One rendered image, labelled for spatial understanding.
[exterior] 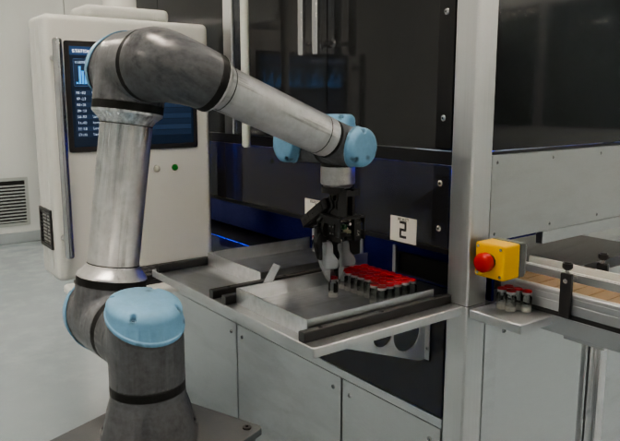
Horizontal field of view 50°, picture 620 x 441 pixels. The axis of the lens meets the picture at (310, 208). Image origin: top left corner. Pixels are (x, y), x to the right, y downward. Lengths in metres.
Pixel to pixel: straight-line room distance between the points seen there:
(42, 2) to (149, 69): 5.75
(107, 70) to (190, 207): 1.10
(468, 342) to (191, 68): 0.84
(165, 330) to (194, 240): 1.17
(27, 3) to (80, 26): 4.71
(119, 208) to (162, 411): 0.33
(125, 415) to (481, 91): 0.90
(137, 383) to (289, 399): 1.10
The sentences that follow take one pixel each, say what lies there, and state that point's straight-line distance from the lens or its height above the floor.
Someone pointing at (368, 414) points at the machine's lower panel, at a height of 0.52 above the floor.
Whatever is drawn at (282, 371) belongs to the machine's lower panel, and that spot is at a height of 0.50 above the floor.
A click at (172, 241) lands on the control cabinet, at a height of 0.88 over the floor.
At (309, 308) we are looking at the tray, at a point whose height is 0.88.
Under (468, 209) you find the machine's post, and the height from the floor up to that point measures 1.09.
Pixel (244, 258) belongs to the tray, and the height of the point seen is 0.88.
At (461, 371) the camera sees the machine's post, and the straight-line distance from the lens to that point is 1.52.
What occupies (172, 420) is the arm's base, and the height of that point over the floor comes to 0.84.
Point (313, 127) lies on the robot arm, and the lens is 1.16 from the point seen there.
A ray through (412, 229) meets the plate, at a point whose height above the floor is 1.03.
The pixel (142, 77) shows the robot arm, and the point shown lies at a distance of 1.03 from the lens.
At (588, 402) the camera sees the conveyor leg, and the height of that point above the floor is 0.70.
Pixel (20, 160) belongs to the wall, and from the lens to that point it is 6.65.
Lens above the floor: 1.32
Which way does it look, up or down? 9 degrees down
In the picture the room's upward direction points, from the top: straight up
